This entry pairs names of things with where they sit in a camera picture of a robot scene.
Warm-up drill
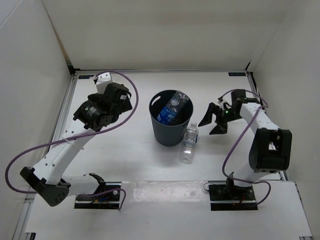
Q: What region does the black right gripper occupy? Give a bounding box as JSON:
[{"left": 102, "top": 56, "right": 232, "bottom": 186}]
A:
[{"left": 198, "top": 102, "right": 242, "bottom": 136}]

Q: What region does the clear bottle white green label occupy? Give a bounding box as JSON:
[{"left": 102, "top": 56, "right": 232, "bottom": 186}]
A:
[{"left": 180, "top": 122, "right": 199, "bottom": 164}]

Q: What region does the clear bottle blue label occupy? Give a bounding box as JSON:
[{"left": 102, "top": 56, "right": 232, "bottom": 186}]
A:
[{"left": 156, "top": 91, "right": 189, "bottom": 125}]

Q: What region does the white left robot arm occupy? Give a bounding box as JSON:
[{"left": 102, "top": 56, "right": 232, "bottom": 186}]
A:
[{"left": 20, "top": 80, "right": 137, "bottom": 209}]

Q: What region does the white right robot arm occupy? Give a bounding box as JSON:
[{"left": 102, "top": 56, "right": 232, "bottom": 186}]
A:
[{"left": 199, "top": 89, "right": 292, "bottom": 200}]

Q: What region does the dark grey plastic bin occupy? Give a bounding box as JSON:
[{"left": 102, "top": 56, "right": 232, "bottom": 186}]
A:
[{"left": 149, "top": 89, "right": 194, "bottom": 147}]

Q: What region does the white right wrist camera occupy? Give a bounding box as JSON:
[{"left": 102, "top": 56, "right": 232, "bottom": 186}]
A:
[{"left": 218, "top": 96, "right": 230, "bottom": 110}]

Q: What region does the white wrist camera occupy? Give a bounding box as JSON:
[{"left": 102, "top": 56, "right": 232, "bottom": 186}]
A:
[
  {"left": 218, "top": 96, "right": 230, "bottom": 110},
  {"left": 92, "top": 72, "right": 113, "bottom": 94}
]

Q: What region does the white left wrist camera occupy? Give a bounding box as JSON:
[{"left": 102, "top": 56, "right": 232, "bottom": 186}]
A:
[{"left": 92, "top": 72, "right": 113, "bottom": 94}]

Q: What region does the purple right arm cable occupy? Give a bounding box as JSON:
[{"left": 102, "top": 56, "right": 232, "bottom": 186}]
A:
[{"left": 219, "top": 89, "right": 272, "bottom": 206}]

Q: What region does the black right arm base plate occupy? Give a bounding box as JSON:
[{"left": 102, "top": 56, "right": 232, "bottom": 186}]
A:
[{"left": 203, "top": 182, "right": 258, "bottom": 212}]

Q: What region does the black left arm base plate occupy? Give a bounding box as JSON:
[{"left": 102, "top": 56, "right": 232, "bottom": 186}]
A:
[{"left": 74, "top": 182, "right": 122, "bottom": 210}]

